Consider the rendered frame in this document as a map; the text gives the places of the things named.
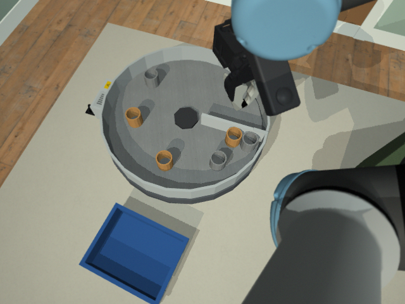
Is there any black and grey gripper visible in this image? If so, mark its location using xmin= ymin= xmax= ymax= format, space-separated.
xmin=213 ymin=18 xmax=259 ymax=111

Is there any blue crate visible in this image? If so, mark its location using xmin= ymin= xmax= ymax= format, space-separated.
xmin=79 ymin=203 xmax=187 ymax=304

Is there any bronze bushing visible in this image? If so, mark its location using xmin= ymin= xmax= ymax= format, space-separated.
xmin=125 ymin=107 xmax=143 ymax=128
xmin=156 ymin=150 xmax=173 ymax=171
xmin=225 ymin=127 xmax=242 ymax=148

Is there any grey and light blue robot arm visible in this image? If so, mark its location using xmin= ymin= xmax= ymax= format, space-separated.
xmin=231 ymin=0 xmax=405 ymax=304

